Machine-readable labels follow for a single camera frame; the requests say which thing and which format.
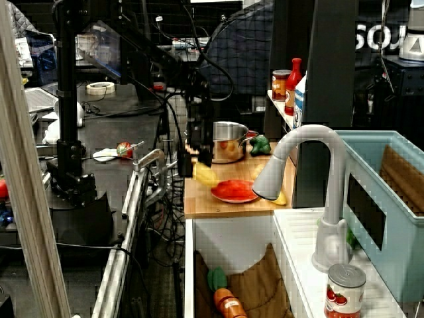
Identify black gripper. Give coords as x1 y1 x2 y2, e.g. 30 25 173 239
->
178 112 213 178

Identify yellow toy corn cob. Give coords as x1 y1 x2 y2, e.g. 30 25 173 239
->
191 162 220 187

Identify red plate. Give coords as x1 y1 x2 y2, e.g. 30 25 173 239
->
210 179 260 204

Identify silver metal pot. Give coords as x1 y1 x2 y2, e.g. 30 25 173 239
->
211 121 250 165

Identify metal screw clamp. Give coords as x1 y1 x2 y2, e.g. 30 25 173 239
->
132 140 176 203

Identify wooden countertop board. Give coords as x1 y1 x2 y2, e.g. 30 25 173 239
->
184 142 297 219

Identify green toy broccoli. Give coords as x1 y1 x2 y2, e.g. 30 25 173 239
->
249 134 272 158

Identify red apple toy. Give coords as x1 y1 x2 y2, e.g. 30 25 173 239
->
115 141 134 160

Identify white toy kitchen sink unit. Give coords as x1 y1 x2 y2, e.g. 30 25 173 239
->
184 207 424 318

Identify white crumpled paper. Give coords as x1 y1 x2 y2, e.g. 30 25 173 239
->
92 148 119 163

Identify yellow toy banana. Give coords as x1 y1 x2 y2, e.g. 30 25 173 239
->
268 189 289 207

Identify brown labelled can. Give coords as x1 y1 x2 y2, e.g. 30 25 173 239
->
271 69 293 103

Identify blue white carton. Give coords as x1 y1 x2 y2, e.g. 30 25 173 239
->
293 73 307 131

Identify dark netted fabric cover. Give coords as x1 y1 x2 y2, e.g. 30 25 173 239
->
198 5 276 97

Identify red ketchup bottle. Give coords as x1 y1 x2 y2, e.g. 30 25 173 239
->
284 58 303 117

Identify white tape roll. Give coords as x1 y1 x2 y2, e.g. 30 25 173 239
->
85 81 117 97

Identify grey toy faucet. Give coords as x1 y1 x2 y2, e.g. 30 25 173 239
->
252 124 352 274

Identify brown quilted cloth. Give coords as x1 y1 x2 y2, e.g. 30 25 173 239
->
194 242 294 318

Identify orange toy carrot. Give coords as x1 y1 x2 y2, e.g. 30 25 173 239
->
207 266 249 318

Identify white rounded object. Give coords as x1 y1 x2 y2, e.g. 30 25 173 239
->
42 100 85 146

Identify grey laptop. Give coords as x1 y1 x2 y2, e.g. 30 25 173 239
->
24 86 58 115

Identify light wooden plank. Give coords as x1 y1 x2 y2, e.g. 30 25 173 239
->
0 0 72 318

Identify green toy grapes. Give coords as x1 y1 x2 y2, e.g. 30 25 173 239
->
346 228 358 251

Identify brown cloth in bin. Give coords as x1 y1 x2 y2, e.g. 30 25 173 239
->
379 144 424 218

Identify tomato soup can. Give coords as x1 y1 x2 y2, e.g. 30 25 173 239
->
323 263 368 318

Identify dark sign white letters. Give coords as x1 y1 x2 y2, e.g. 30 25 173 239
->
354 21 408 52

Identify teal plastic bin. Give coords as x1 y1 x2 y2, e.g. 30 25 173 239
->
333 129 424 304

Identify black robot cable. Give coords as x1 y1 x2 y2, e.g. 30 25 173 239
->
180 0 235 102

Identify aluminium rail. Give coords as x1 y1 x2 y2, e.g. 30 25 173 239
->
91 165 149 318

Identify black vertical post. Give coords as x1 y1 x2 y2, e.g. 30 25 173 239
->
296 0 360 209

